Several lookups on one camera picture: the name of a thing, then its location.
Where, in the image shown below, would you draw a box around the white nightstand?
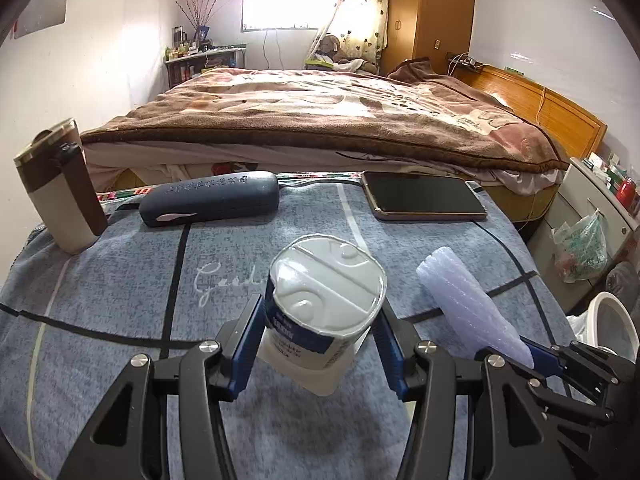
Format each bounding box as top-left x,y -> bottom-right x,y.
527,155 -> 640,316

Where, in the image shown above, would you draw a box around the dark blue glasses case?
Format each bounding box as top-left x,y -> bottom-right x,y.
138,171 -> 280,228

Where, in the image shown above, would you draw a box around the patterned curtain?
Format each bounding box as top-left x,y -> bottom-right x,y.
312,0 -> 391,68

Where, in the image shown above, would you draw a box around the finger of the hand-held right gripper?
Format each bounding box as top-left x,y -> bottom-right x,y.
522,337 -> 636,406
515,367 -> 616,421

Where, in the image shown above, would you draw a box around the white yogurt cup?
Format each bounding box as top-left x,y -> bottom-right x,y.
256,234 -> 388,397

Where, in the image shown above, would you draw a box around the brown and white travel mug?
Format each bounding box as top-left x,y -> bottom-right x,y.
13,118 -> 108,255

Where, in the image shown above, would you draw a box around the small medicine boxes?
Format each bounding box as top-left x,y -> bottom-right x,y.
587,152 -> 628,186

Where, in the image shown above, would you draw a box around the decorative branches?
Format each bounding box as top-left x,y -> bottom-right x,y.
175,0 -> 223,43

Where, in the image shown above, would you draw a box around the wooden wardrobe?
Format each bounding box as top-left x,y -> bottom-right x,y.
382,0 -> 476,78

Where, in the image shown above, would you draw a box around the wooden headboard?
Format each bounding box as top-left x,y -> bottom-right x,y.
452,62 -> 608,161

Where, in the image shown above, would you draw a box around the black smartphone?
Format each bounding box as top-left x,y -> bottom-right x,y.
361,171 -> 488,222

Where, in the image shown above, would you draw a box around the white foam wrap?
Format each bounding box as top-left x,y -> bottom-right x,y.
416,246 -> 536,368

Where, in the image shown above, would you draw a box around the bed with brown blanket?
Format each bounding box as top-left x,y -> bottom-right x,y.
80,57 -> 571,173

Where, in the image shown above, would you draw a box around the cluttered shelf desk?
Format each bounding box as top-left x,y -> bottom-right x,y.
165,45 -> 248,88

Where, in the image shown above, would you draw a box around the yellow mattress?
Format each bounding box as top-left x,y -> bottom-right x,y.
480,180 -> 558,226

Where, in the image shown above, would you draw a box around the silver wall poster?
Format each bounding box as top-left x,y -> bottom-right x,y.
12,0 -> 72,41

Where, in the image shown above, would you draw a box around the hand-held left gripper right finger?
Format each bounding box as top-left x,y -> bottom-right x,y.
370,305 -> 576,480

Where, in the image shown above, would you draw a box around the brown teddy bear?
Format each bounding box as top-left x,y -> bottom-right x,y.
317,35 -> 378,73

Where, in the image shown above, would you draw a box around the white bed sheet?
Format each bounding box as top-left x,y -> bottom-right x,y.
85,140 -> 563,196

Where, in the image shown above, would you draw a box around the window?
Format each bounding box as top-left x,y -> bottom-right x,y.
241,0 -> 341,31

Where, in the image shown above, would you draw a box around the green print plastic bag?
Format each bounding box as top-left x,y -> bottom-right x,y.
551,210 -> 608,283

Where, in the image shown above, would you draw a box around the white round bin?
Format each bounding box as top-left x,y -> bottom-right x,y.
585,291 -> 640,361

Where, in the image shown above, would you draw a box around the grey padded jacket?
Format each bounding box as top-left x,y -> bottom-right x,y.
607,260 -> 640,306

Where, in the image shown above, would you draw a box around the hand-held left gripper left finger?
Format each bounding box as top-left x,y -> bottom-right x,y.
57,294 -> 266,480

